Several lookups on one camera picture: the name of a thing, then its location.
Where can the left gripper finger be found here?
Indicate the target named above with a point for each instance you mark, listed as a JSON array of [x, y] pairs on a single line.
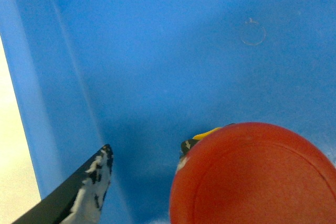
[[80, 198]]

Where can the red mushroom push button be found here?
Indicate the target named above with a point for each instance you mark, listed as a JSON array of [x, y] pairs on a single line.
[[252, 173]]

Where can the blue plastic tray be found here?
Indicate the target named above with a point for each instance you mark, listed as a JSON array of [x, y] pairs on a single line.
[[145, 75]]

